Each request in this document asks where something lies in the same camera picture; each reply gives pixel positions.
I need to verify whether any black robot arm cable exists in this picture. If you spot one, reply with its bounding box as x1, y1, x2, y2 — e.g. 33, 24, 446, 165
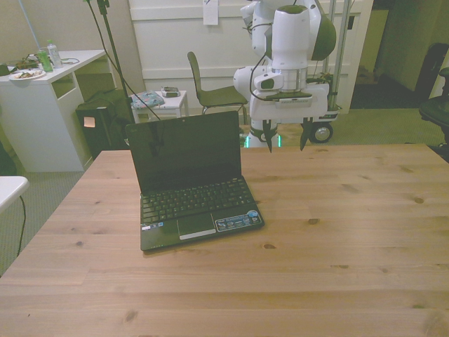
241, 13, 281, 103

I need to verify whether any thin black floor cable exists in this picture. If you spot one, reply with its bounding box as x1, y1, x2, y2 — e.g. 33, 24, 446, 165
15, 194, 28, 261

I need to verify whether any clear plastic bottle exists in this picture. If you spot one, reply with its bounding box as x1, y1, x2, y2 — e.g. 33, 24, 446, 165
46, 39, 65, 70

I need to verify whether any black netbook laptop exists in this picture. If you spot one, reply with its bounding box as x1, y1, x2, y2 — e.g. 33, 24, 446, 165
124, 110, 266, 252

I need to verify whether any white rounded table edge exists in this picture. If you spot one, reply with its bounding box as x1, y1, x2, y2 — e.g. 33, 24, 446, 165
0, 176, 29, 216

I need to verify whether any white desk cabinet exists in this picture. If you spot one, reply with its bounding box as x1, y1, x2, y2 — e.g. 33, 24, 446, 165
0, 48, 117, 173

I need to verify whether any white paper sheet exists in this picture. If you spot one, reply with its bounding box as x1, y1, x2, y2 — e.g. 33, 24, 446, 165
202, 0, 220, 27

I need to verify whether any white wheeled cart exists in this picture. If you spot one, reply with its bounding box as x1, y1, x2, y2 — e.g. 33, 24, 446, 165
300, 103, 340, 145

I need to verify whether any white plate with food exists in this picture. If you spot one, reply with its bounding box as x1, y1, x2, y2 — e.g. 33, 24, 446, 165
8, 69, 47, 81

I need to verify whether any black camera stand pole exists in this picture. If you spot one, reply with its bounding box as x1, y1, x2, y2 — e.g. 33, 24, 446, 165
96, 0, 138, 124

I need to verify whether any green drink can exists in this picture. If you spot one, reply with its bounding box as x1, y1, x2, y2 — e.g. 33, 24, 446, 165
37, 48, 55, 74

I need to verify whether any silver metal pole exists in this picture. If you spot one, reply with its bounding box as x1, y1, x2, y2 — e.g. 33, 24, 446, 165
329, 0, 352, 110

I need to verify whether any black hanging stand cable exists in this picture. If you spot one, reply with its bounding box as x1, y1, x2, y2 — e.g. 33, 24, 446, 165
83, 0, 166, 122

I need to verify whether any olive green chair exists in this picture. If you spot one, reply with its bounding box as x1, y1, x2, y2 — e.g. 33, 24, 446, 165
186, 51, 250, 126

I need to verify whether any black office chair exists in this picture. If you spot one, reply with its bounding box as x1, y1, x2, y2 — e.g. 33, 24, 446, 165
418, 66, 449, 149

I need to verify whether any small white side table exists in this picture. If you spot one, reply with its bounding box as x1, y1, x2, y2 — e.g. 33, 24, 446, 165
128, 89, 191, 124

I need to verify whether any patterned teal cloth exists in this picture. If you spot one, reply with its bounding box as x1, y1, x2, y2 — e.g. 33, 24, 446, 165
130, 90, 166, 110

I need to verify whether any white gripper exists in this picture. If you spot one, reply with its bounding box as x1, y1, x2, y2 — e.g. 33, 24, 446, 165
249, 83, 330, 154

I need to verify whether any grey wrist camera bar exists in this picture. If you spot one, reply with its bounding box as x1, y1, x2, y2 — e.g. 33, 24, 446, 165
274, 98, 314, 109

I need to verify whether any clutter of small desk items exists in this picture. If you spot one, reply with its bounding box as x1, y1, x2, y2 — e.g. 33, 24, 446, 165
13, 53, 42, 70

